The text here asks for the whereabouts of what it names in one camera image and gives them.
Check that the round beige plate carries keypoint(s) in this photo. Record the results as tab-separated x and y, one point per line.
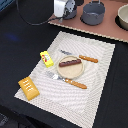
71	71

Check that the orange toy bread loaf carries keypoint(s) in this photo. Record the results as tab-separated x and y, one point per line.
28	88

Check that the grey toy pot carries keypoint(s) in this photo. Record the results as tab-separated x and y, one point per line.
93	13
71	13

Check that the beige bowl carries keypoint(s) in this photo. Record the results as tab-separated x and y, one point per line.
123	16

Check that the white woven placemat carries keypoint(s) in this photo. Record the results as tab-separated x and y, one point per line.
78	106

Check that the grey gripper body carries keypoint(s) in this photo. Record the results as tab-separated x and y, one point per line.
69	7

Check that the fork with orange handle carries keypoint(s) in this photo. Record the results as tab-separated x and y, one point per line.
69	81

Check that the brown toy sausage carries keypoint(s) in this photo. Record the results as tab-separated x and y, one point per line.
69	63

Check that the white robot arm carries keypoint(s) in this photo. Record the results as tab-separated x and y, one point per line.
65	9

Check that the yellow toy box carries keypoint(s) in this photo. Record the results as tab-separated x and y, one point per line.
46	59

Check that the knife with orange handle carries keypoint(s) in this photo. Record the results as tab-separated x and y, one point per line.
80	56

